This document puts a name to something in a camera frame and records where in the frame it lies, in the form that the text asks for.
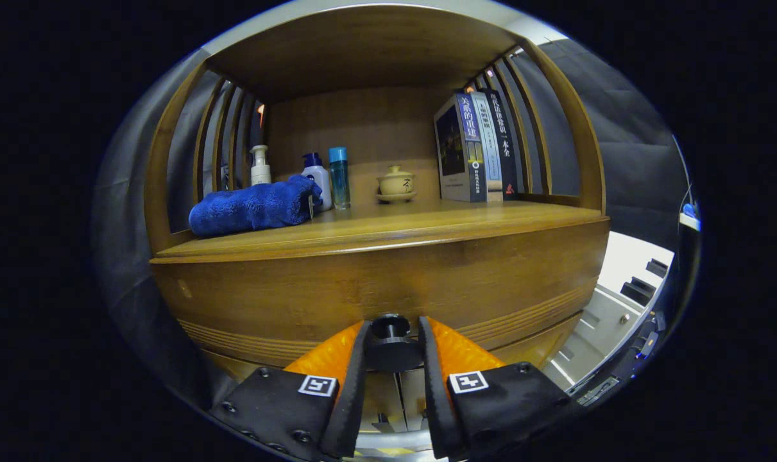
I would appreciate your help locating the black book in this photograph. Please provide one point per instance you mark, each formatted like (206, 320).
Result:
(507, 147)

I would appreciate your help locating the white storage unit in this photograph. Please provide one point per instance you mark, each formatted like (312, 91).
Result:
(609, 314)

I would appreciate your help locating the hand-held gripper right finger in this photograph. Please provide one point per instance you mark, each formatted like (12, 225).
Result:
(434, 391)

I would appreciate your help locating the wooden cabinet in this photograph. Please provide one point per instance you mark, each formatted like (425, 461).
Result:
(362, 45)

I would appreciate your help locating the thick grey book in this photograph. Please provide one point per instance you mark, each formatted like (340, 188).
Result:
(453, 154)

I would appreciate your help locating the white bottle with blue cap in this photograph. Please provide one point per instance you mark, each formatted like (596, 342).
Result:
(319, 179)

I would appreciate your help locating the white pump bottle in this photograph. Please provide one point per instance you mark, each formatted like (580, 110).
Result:
(260, 172)

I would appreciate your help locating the wooden countertop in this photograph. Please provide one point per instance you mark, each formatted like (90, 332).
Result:
(394, 224)

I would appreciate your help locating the clear blue bottle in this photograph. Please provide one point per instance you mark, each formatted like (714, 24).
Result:
(339, 183)

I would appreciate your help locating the wooden drawer with black knob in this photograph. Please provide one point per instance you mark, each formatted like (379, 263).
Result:
(266, 301)

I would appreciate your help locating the small blue object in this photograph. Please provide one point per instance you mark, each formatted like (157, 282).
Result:
(688, 209)

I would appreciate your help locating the beige lidded ceramic teacup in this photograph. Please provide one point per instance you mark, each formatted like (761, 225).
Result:
(396, 185)

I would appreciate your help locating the light blue book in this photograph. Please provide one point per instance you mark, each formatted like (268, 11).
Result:
(491, 154)

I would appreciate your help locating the white side shelf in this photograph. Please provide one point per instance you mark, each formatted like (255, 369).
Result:
(690, 222)

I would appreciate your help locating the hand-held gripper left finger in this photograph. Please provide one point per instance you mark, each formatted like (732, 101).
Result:
(353, 385)

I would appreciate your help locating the blue folded towel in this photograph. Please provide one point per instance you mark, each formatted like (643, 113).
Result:
(253, 206)

